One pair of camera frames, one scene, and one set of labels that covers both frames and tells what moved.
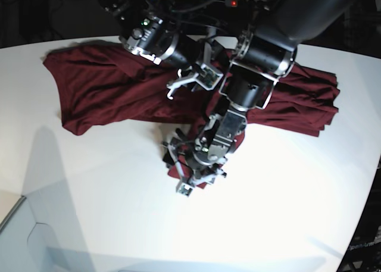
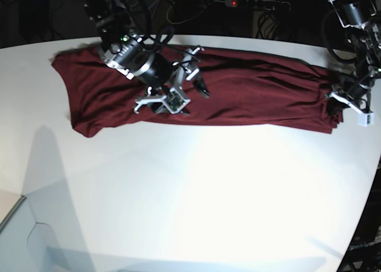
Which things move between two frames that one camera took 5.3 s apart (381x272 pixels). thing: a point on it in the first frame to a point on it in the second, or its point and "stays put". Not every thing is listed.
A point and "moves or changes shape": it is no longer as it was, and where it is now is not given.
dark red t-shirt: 102,85 moves or changes shape
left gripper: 203,51 to 162,72
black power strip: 244,2 stays put
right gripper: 178,156 to 353,91
